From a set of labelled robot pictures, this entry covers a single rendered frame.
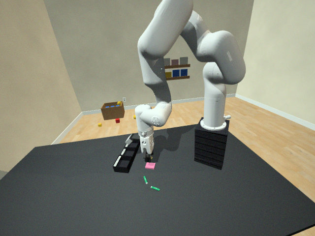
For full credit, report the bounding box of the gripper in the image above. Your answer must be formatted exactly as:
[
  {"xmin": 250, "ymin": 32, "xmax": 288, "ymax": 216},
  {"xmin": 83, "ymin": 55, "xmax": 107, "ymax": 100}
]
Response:
[{"xmin": 139, "ymin": 133, "xmax": 155, "ymax": 163}]

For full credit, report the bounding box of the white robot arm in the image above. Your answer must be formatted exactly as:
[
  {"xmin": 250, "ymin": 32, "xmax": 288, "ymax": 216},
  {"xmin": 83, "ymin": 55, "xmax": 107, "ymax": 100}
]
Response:
[{"xmin": 125, "ymin": 0, "xmax": 246, "ymax": 145}]

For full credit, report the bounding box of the dark grey rack of bins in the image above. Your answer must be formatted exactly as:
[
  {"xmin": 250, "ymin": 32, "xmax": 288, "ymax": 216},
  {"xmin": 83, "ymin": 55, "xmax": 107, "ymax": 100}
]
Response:
[{"xmin": 113, "ymin": 140, "xmax": 140, "ymax": 173}]

